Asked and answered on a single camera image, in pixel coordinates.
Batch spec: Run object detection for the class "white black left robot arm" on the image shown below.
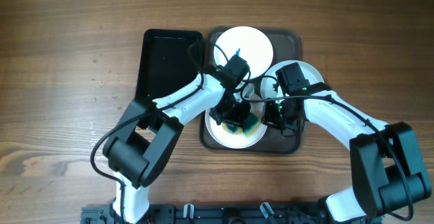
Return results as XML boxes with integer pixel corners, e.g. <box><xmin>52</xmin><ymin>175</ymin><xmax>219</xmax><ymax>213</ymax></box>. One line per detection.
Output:
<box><xmin>100</xmin><ymin>67</ymin><xmax>250</xmax><ymax>223</ymax></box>

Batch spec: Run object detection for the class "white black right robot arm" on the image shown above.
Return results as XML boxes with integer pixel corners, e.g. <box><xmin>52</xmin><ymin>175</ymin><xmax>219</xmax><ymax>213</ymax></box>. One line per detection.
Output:
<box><xmin>263</xmin><ymin>83</ymin><xmax>432</xmax><ymax>223</ymax></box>

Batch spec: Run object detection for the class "black water tray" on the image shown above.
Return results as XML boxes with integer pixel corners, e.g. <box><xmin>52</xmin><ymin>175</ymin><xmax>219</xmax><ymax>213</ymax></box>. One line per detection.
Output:
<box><xmin>134</xmin><ymin>29</ymin><xmax>203</xmax><ymax>100</ymax></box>

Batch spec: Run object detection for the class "white plate back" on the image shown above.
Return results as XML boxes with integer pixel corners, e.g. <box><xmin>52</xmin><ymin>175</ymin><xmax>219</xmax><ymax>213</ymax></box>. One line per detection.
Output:
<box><xmin>213</xmin><ymin>26</ymin><xmax>274</xmax><ymax>79</ymax></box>

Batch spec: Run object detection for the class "black mounting rail base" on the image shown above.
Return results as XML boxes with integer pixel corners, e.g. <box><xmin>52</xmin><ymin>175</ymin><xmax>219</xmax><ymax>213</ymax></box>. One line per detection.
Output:
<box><xmin>80</xmin><ymin>202</ymin><xmax>383</xmax><ymax>224</ymax></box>

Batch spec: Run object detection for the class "yellow green sponge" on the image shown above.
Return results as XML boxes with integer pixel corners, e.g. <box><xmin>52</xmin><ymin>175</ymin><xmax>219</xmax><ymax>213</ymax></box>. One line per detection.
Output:
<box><xmin>222</xmin><ymin>112</ymin><xmax>260</xmax><ymax>136</ymax></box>

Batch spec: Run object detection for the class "white plate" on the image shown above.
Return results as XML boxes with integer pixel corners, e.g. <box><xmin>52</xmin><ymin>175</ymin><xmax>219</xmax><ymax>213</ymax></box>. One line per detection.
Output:
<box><xmin>260</xmin><ymin>60</ymin><xmax>324</xmax><ymax>102</ymax></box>
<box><xmin>213</xmin><ymin>26</ymin><xmax>274</xmax><ymax>79</ymax></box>
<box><xmin>205</xmin><ymin>102</ymin><xmax>267</xmax><ymax>149</ymax></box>

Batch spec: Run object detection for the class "white plate front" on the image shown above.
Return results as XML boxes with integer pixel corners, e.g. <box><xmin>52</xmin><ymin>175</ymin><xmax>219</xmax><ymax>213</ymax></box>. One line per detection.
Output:
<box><xmin>205</xmin><ymin>102</ymin><xmax>267</xmax><ymax>149</ymax></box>

